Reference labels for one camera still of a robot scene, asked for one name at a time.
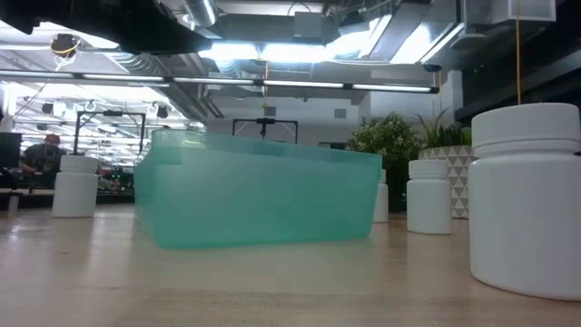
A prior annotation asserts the black monitor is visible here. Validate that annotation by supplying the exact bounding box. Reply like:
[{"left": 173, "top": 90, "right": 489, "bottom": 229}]
[{"left": 0, "top": 131, "right": 23, "bottom": 169}]

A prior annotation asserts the background work table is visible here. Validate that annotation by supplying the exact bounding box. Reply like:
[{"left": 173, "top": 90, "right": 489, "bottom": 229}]
[{"left": 0, "top": 187, "right": 136, "bottom": 211}]

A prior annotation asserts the black metal frame rig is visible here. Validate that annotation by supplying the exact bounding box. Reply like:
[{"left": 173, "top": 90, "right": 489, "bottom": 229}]
[
  {"left": 231, "top": 116, "right": 300, "bottom": 145},
  {"left": 72, "top": 110, "right": 147, "bottom": 158}
]

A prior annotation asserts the person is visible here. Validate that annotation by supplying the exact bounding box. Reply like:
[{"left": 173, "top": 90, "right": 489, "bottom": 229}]
[{"left": 18, "top": 133, "right": 68, "bottom": 176}]

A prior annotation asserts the silver round air duct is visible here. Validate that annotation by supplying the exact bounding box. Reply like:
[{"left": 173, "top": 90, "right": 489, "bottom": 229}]
[{"left": 183, "top": 0, "right": 220, "bottom": 27}]

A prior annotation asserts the grey ceiling box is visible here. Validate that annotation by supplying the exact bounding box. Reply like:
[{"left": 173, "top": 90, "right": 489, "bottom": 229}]
[{"left": 292, "top": 10, "right": 325, "bottom": 40}]

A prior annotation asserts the succulent in triangle-patterned pot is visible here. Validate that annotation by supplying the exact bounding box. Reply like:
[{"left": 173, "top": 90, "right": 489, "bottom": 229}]
[{"left": 416, "top": 108, "right": 476, "bottom": 220}]

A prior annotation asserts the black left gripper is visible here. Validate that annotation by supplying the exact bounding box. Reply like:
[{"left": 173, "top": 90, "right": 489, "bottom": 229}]
[{"left": 0, "top": 0, "right": 214, "bottom": 55}]

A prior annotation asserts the bushy green potted plant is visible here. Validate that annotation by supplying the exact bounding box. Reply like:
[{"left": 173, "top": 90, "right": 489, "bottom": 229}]
[{"left": 347, "top": 113, "right": 423, "bottom": 213}]

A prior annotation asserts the green translucent plastic basket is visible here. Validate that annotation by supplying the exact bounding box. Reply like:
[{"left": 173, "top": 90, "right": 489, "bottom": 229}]
[{"left": 133, "top": 129, "right": 383, "bottom": 251}]

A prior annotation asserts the white plastic pill bottle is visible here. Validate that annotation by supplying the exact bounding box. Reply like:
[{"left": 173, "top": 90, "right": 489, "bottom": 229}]
[
  {"left": 406, "top": 158, "right": 453, "bottom": 236},
  {"left": 372, "top": 168, "right": 389, "bottom": 223},
  {"left": 468, "top": 102, "right": 581, "bottom": 302},
  {"left": 52, "top": 155, "right": 100, "bottom": 219}
]

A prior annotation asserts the yellow black cord reel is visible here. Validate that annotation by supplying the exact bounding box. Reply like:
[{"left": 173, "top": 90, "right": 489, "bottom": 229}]
[{"left": 48, "top": 33, "right": 84, "bottom": 59}]

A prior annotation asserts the long ceiling light bar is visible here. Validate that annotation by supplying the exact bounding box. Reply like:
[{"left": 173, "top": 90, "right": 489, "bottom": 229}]
[{"left": 0, "top": 69, "right": 440, "bottom": 94}]

